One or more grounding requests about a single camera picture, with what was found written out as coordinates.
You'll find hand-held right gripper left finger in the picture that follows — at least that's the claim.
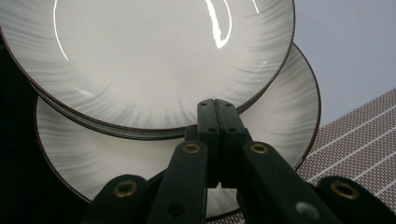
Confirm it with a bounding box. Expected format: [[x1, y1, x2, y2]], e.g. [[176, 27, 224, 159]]
[[147, 98, 221, 224]]

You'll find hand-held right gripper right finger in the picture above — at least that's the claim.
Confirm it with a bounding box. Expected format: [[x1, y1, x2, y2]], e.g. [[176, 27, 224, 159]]
[[219, 99, 344, 224]]

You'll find white plate with grey streaks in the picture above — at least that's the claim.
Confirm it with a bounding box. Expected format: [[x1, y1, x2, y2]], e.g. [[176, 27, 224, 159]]
[[35, 43, 321, 222], [0, 0, 296, 141]]

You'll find brown white striped placemat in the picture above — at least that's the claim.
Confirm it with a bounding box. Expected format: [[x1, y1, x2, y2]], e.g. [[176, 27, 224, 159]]
[[206, 88, 396, 224]]

